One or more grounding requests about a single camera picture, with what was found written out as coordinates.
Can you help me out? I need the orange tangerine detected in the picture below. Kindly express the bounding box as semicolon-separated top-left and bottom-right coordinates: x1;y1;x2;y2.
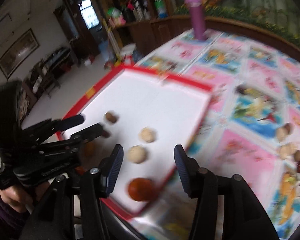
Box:
127;178;157;202

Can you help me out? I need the brown longan fruit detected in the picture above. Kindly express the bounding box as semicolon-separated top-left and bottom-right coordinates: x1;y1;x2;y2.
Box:
104;111;118;124

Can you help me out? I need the beige round pastry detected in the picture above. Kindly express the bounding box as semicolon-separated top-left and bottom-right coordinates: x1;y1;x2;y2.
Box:
139;127;156;143

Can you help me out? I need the person left hand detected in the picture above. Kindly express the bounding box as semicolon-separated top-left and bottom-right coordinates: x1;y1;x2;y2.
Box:
0;182;50;213

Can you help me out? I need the colourful fruit print tablecloth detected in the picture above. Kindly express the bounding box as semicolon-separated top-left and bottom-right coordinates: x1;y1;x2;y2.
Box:
138;29;300;239

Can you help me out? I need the red white gift box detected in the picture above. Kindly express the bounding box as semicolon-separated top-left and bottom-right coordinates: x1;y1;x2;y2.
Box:
57;66;212;220

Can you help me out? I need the white plastic bucket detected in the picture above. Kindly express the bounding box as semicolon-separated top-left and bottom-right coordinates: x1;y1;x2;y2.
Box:
120;43;136;64

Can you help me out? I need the green soda bottle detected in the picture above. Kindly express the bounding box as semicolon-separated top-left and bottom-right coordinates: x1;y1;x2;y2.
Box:
154;0;168;18

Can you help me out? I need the flower mural glass panel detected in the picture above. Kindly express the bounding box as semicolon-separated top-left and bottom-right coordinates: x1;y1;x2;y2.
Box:
172;0;300;49

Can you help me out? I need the purple thermos bottle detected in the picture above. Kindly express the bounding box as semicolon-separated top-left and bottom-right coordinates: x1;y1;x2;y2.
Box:
184;0;207;41

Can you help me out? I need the framed wall painting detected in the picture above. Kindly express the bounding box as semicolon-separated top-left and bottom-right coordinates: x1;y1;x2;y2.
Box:
0;28;39;80

